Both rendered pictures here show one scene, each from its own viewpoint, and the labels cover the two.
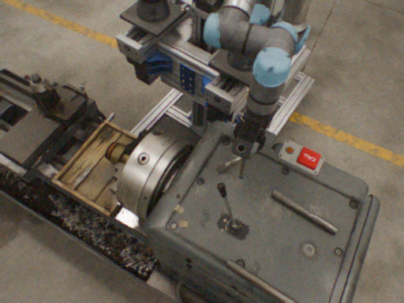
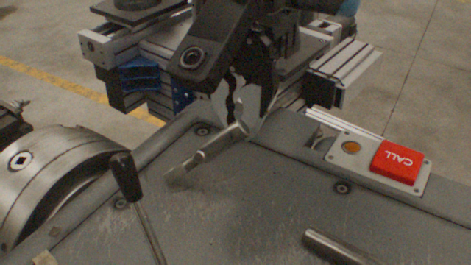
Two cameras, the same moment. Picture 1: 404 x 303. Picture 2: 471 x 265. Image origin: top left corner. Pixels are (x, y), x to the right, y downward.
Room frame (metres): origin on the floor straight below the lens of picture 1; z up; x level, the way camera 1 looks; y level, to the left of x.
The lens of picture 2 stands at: (0.10, -0.17, 1.61)
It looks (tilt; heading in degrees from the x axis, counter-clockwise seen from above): 39 degrees down; 6
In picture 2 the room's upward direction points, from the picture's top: straight up
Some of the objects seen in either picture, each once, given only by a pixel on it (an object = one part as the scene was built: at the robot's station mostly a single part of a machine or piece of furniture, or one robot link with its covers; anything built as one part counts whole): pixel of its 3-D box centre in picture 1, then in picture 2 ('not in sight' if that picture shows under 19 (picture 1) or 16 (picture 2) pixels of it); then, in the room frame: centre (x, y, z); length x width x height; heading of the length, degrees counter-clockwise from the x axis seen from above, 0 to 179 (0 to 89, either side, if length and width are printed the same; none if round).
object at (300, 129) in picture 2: (259, 140); (282, 132); (0.57, -0.18, 1.24); 0.09 x 0.08 x 0.03; 64
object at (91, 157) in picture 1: (108, 166); not in sight; (0.61, 0.41, 0.89); 0.36 x 0.30 x 0.04; 154
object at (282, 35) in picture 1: (271, 46); not in sight; (0.61, -0.15, 1.60); 0.11 x 0.11 x 0.08; 74
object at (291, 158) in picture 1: (298, 160); (375, 174); (0.51, -0.31, 1.23); 0.13 x 0.08 x 0.05; 64
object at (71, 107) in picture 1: (56, 107); not in sight; (0.82, 0.65, 0.99); 0.20 x 0.10 x 0.05; 64
